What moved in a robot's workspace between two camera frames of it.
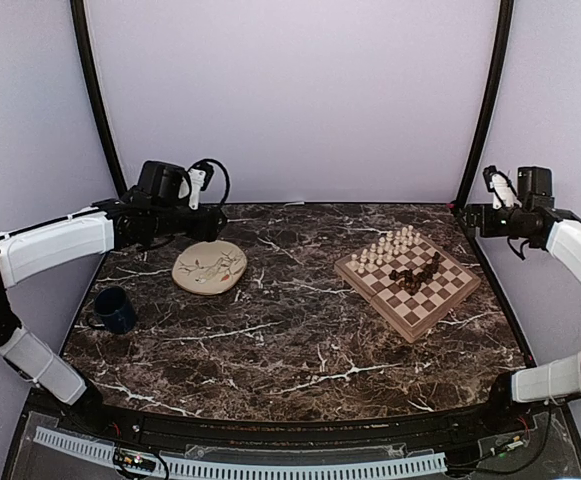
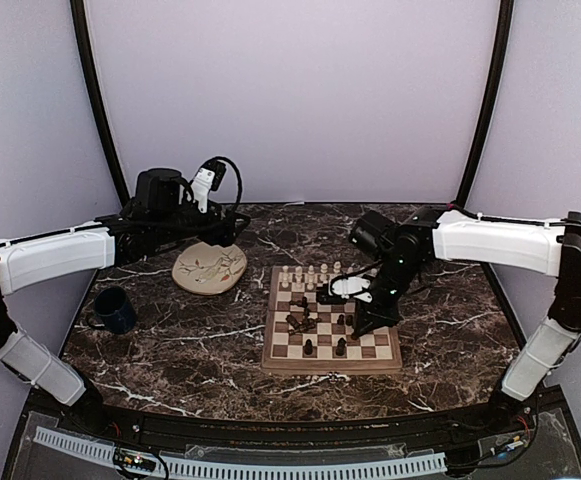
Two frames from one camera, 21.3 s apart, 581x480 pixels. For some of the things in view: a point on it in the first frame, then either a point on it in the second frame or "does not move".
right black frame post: x=504 y=33 does not move
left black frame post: x=77 y=10 does not move
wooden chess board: x=409 y=280 → x=305 y=337
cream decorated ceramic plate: x=208 y=267 does not move
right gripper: x=487 y=229 → x=384 y=317
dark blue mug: x=115 y=308 does not move
